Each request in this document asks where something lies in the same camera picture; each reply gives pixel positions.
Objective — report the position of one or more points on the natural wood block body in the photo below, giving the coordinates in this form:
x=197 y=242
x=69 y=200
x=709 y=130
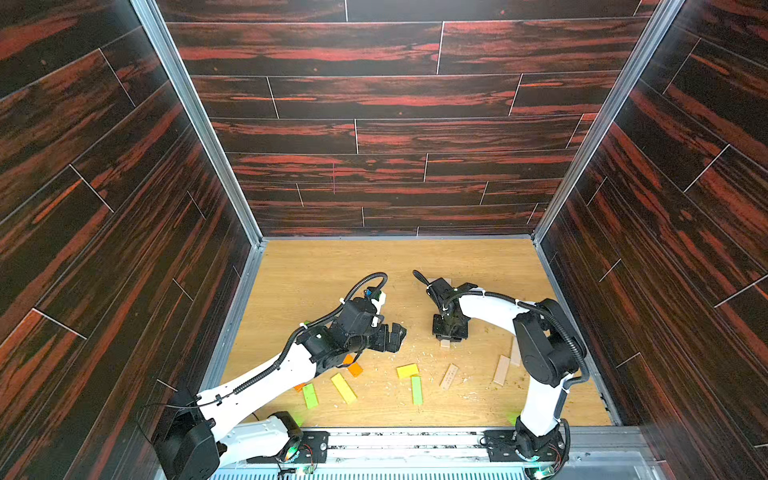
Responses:
x=515 y=354

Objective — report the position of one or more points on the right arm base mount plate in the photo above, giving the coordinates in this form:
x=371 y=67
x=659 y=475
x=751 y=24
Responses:
x=511 y=446

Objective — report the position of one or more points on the orange block centre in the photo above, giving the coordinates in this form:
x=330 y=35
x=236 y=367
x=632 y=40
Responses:
x=353 y=367

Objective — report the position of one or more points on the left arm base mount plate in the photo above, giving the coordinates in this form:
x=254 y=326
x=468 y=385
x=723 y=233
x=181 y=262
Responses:
x=311 y=449

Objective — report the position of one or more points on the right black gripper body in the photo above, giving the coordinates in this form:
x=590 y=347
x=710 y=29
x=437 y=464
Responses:
x=450 y=324

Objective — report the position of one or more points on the light green block left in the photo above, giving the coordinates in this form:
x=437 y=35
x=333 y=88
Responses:
x=310 y=396

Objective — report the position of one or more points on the yellow block lower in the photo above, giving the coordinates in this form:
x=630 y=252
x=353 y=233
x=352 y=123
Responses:
x=343 y=388

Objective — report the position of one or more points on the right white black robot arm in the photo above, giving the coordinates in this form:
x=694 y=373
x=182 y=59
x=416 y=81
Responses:
x=551 y=351

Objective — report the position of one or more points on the light green block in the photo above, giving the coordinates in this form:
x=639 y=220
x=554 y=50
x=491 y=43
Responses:
x=417 y=390
x=310 y=396

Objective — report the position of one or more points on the natural wood block printed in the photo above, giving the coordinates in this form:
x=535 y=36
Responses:
x=449 y=376

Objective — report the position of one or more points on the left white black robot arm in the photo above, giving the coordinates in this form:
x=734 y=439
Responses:
x=200 y=436

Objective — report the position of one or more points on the short yellow block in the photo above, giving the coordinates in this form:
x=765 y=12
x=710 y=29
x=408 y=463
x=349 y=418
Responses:
x=407 y=371

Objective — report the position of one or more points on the light green block centre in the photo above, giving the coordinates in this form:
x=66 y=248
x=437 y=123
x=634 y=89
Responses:
x=417 y=390

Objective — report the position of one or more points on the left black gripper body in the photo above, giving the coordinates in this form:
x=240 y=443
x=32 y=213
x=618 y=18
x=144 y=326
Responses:
x=374 y=339

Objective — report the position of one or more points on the aluminium front rail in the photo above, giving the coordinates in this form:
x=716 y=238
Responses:
x=455 y=453

